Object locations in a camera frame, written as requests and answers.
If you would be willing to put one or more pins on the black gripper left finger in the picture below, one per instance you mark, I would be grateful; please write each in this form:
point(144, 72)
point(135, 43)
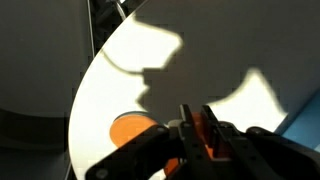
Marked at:
point(149, 152)

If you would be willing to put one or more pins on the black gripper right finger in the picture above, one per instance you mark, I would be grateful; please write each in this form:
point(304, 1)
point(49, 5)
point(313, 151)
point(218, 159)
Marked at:
point(264, 155)

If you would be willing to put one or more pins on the orange mug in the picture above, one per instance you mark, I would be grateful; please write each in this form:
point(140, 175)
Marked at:
point(200, 133)

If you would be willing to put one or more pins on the orange saucer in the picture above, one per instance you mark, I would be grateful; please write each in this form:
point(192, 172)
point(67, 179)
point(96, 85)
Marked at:
point(127, 127)

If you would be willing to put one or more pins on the blue toy sink basin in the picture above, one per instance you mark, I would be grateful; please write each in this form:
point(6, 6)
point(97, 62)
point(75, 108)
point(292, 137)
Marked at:
point(305, 128)

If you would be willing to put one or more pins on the grey chair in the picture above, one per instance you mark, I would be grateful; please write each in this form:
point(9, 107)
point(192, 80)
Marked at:
point(46, 47)

